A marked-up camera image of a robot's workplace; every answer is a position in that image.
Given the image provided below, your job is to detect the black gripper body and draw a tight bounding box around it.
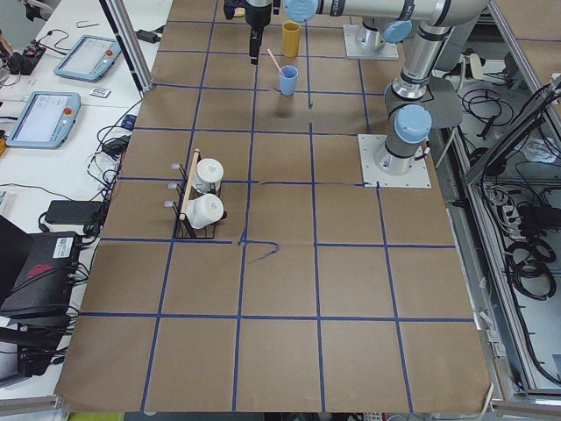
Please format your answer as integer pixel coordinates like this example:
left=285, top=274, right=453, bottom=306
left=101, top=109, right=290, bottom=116
left=249, top=26, right=264, bottom=60

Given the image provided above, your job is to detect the pink chopstick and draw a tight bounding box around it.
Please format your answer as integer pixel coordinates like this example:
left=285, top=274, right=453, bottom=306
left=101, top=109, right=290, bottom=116
left=267, top=48, right=284, bottom=77

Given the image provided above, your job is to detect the light blue plastic cup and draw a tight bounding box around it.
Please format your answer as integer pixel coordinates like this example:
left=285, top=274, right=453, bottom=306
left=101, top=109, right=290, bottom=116
left=280, top=65, right=299, bottom=96

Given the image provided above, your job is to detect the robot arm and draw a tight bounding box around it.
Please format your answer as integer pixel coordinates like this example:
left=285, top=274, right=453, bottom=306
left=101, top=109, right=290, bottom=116
left=284, top=1, right=487, bottom=175
left=245, top=0, right=273, bottom=66

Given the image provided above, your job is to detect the bamboo cup holder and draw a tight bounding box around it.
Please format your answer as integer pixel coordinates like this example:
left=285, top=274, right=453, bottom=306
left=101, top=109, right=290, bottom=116
left=281, top=21, right=301, bottom=58

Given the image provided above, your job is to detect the white mug far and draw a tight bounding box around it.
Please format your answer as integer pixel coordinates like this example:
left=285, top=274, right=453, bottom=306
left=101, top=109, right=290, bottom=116
left=193, top=158, right=224, bottom=194

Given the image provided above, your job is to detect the white mug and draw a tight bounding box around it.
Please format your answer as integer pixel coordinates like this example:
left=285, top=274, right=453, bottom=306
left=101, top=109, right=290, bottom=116
left=193, top=158, right=224, bottom=194
left=186, top=194, right=225, bottom=229

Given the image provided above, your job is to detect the white mug near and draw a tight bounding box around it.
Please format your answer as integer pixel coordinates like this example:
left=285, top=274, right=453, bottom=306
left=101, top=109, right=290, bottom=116
left=186, top=194, right=225, bottom=229

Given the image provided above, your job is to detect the teach pendant far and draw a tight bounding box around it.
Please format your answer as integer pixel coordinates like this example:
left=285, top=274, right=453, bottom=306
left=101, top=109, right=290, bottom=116
left=53, top=35, right=121, bottom=82

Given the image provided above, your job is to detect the teach pendant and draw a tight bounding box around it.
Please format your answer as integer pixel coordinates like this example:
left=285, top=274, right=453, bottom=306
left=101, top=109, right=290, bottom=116
left=6, top=91, right=82, bottom=149
left=53, top=35, right=121, bottom=82

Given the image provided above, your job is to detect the grey office chair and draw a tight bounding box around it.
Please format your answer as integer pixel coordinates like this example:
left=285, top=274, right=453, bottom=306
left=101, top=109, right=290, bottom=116
left=423, top=77, right=463, bottom=129

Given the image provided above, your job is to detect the teach pendant near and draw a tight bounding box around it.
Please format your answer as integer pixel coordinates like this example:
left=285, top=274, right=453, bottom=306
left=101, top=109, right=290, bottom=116
left=6, top=91, right=82, bottom=149

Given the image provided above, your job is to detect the black power adapter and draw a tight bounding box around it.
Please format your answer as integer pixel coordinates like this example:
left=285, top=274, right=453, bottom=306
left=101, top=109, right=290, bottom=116
left=44, top=200, right=102, bottom=225

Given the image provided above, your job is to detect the black computer box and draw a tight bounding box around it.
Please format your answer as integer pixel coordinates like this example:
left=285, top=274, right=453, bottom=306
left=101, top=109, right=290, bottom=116
left=1, top=218, right=81, bottom=318

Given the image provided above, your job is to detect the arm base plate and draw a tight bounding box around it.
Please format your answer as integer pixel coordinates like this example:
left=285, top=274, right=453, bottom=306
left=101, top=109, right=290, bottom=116
left=343, top=25, right=399, bottom=61
left=358, top=134, right=431, bottom=189

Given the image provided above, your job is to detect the aluminium frame post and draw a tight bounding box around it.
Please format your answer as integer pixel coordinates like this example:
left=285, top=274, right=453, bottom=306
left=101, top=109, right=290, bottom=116
left=99, top=0, right=153, bottom=93

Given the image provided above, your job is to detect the black wire mug rack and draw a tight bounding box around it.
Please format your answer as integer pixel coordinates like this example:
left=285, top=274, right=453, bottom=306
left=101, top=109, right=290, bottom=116
left=164, top=148, right=227, bottom=239

